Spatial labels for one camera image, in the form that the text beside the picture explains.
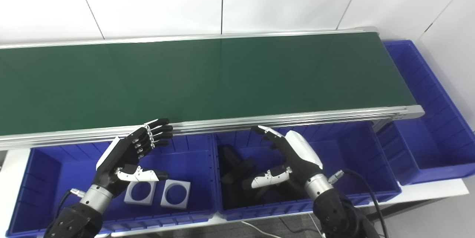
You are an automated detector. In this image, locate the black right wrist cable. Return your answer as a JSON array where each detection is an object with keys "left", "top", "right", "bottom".
[{"left": 328, "top": 169, "right": 390, "bottom": 238}]

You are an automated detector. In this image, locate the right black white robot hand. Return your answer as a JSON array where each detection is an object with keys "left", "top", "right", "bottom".
[{"left": 252, "top": 125, "right": 324, "bottom": 190}]

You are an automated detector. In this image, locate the aluminium conveyor leg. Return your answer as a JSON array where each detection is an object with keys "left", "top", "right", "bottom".
[{"left": 371, "top": 117, "right": 394, "bottom": 133}]

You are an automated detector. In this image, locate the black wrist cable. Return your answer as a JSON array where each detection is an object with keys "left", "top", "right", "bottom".
[
  {"left": 328, "top": 169, "right": 390, "bottom": 238},
  {"left": 56, "top": 189, "right": 86, "bottom": 224}
]

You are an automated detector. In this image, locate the grey square plate with hole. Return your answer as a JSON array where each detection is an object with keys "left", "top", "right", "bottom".
[
  {"left": 124, "top": 180, "right": 157, "bottom": 206},
  {"left": 160, "top": 179, "right": 191, "bottom": 209}
]

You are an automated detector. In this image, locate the blue plastic bin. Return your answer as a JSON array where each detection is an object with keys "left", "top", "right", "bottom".
[
  {"left": 6, "top": 134, "right": 217, "bottom": 237},
  {"left": 214, "top": 121, "right": 402, "bottom": 221},
  {"left": 375, "top": 39, "right": 475, "bottom": 186}
]

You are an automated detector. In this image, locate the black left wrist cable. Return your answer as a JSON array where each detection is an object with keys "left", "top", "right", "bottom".
[{"left": 56, "top": 189, "right": 86, "bottom": 224}]

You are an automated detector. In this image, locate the green conveyor belt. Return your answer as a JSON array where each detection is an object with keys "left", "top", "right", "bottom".
[
  {"left": 0, "top": 26, "right": 425, "bottom": 151},
  {"left": 0, "top": 32, "right": 416, "bottom": 136}
]

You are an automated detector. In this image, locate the white floor cable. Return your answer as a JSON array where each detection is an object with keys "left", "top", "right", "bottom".
[{"left": 241, "top": 220, "right": 284, "bottom": 238}]

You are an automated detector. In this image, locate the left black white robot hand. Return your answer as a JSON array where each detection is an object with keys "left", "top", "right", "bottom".
[{"left": 92, "top": 118, "right": 174, "bottom": 198}]

